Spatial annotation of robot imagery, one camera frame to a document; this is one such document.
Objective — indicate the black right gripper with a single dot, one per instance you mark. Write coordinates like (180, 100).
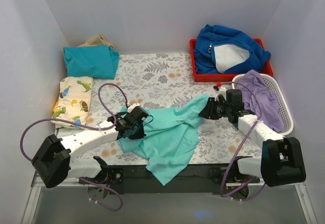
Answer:
(212, 108)

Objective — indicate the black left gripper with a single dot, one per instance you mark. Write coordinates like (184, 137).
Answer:
(130, 131)

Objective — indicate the mint green t shirt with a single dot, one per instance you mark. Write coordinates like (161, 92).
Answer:
(171, 138)

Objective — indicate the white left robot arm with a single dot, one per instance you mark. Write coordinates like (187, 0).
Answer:
(59, 158)

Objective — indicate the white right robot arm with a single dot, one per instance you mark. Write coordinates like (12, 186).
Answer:
(281, 161)

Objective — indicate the lavender purple t shirt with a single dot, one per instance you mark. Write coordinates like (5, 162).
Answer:
(258, 99)

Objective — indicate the floral patterned table mat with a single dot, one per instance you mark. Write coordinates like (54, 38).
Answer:
(161, 81)

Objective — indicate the blue fleece jacket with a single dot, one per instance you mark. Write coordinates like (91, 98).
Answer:
(223, 50)

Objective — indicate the dinosaur print folded garment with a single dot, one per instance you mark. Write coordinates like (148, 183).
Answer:
(73, 102)

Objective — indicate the white perforated basket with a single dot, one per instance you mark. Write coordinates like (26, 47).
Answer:
(273, 87)

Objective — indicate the teal folded t shirt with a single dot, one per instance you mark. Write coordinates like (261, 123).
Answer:
(91, 61)

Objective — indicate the beige folded garment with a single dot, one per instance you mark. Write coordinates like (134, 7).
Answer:
(97, 40)

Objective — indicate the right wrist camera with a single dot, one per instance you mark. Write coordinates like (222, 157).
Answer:
(220, 91)

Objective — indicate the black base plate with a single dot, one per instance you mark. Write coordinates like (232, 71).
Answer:
(136, 179)

